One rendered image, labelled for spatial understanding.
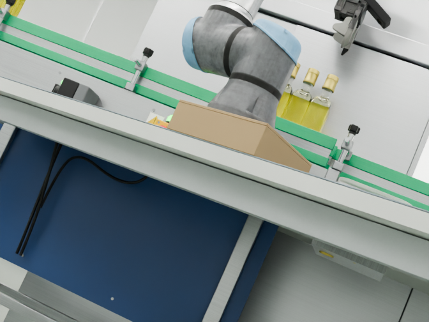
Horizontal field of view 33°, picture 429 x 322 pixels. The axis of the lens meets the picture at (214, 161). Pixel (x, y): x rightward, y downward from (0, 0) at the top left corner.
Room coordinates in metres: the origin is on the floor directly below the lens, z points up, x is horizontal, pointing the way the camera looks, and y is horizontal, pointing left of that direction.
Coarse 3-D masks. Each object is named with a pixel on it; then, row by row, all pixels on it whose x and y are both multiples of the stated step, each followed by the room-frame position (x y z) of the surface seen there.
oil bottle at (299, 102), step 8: (296, 96) 1.95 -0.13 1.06; (304, 96) 1.94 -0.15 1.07; (288, 104) 1.95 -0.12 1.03; (296, 104) 1.95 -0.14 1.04; (304, 104) 1.94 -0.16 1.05; (288, 112) 1.95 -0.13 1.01; (296, 112) 1.94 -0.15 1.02; (304, 112) 1.94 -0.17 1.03; (288, 120) 1.95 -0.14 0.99; (296, 120) 1.94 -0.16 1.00
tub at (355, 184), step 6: (342, 180) 1.59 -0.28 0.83; (348, 180) 1.58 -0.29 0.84; (354, 186) 1.59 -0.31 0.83; (360, 186) 1.58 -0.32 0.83; (366, 186) 1.57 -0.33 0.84; (372, 192) 1.58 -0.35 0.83; (378, 192) 1.57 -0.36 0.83; (384, 192) 1.56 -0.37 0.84; (390, 198) 1.56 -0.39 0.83; (396, 198) 1.55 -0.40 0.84
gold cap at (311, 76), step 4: (308, 68) 1.97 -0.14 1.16; (312, 68) 1.96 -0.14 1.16; (308, 72) 1.96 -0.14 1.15; (312, 72) 1.96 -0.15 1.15; (316, 72) 1.96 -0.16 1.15; (308, 76) 1.96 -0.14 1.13; (312, 76) 1.95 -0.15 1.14; (316, 76) 1.96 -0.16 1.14; (304, 80) 1.96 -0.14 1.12; (308, 80) 1.95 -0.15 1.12; (312, 80) 1.96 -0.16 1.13; (316, 80) 1.97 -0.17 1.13
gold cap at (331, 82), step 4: (328, 76) 1.94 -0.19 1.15; (332, 76) 1.94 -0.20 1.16; (336, 76) 1.94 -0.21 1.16; (328, 80) 1.94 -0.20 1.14; (332, 80) 1.93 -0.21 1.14; (336, 80) 1.94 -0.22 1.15; (324, 84) 1.94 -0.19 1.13; (328, 84) 1.94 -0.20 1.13; (332, 84) 1.93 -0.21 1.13; (336, 84) 1.95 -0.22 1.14; (328, 88) 1.93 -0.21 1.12; (332, 88) 1.94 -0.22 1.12
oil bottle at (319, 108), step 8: (320, 96) 1.93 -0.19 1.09; (312, 104) 1.93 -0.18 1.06; (320, 104) 1.92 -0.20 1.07; (328, 104) 1.92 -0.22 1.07; (312, 112) 1.93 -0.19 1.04; (320, 112) 1.92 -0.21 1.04; (328, 112) 1.94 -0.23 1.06; (304, 120) 1.93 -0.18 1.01; (312, 120) 1.92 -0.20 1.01; (320, 120) 1.92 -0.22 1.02; (312, 128) 1.92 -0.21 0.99; (320, 128) 1.92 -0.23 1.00
